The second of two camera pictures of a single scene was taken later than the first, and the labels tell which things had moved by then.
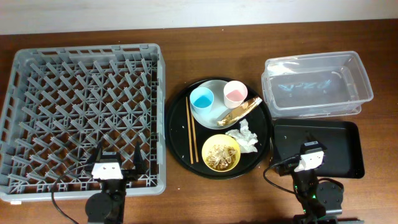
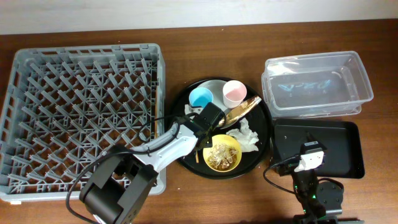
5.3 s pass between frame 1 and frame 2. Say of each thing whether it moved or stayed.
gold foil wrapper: stayed
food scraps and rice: stayed
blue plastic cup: stayed
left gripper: moved
